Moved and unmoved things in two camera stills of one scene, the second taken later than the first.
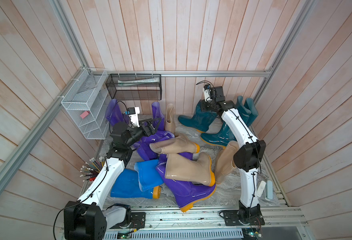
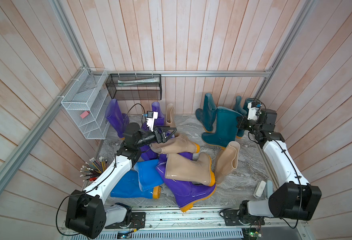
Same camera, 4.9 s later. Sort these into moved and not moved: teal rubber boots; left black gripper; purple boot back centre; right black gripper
Moved: right black gripper; left black gripper
Not moved: teal rubber boots; purple boot back centre
